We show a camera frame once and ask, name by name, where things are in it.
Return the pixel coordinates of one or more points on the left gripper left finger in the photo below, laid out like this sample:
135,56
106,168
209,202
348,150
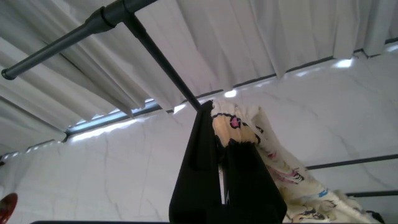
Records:
196,180

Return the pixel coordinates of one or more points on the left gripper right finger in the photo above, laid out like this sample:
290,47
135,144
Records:
248,186

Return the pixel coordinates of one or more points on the cream printed garment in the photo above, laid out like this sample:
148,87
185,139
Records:
236,130

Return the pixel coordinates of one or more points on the black clothes rack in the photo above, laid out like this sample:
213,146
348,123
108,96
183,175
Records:
102,18

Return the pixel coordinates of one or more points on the window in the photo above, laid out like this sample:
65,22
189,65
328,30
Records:
118,116

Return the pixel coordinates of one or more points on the white curtain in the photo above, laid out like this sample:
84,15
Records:
264,31
37,102

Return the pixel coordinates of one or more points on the red-brown round object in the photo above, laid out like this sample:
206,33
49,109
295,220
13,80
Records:
7,207

